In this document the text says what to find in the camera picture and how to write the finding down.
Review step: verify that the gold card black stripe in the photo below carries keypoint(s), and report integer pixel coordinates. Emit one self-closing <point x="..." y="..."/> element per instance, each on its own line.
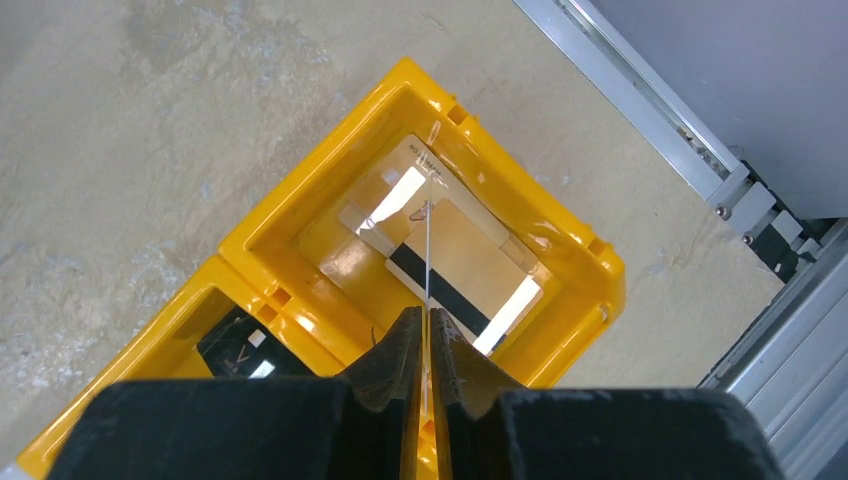
<point x="428" y="418"/>

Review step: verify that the orange plastic bin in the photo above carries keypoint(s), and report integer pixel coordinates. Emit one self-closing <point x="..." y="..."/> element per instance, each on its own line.
<point x="328" y="296"/>

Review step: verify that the black item in orange bin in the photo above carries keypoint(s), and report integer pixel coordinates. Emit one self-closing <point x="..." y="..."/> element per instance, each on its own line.
<point x="239" y="346"/>

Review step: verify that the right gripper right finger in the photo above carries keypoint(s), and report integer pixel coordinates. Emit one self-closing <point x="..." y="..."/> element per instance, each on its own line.
<point x="489" y="426"/>

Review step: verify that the card in orange bin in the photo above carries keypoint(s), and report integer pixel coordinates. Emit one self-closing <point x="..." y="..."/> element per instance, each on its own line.
<point x="482" y="274"/>

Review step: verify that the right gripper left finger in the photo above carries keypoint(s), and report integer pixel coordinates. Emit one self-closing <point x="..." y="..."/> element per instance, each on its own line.
<point x="359" y="424"/>

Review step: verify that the aluminium frame rail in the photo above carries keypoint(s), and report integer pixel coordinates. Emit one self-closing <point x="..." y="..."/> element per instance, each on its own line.
<point x="790" y="366"/>

